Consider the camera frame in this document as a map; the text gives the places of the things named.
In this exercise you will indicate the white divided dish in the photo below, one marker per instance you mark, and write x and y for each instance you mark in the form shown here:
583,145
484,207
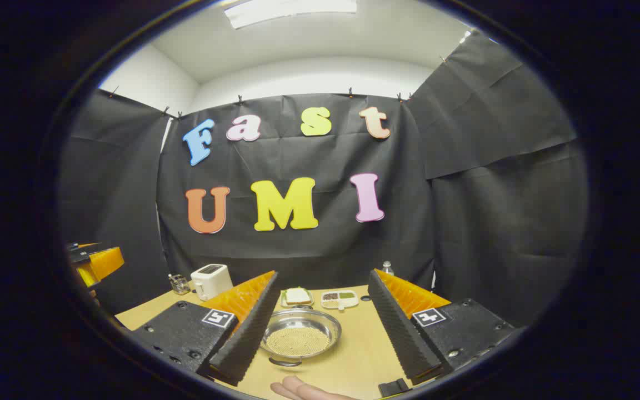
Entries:
339,300

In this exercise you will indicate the pile of soybeans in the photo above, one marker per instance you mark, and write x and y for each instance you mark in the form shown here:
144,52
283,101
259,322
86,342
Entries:
304,341

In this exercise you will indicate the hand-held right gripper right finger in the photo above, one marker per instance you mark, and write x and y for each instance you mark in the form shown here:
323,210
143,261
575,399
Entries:
395,328

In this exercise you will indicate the pale green plate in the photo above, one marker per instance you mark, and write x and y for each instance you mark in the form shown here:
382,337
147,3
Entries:
296,305

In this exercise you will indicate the sandwich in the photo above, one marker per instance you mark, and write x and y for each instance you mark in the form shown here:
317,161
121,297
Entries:
298,295

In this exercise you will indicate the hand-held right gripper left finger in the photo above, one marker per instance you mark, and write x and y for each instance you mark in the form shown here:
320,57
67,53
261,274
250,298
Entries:
250,333

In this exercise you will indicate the green label bottle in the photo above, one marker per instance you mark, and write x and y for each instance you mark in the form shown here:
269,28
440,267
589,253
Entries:
388,269

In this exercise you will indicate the white toaster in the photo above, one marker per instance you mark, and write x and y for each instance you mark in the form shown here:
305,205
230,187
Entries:
211,280

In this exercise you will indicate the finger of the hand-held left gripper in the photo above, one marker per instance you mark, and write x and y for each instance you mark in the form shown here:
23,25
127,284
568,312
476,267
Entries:
106,261

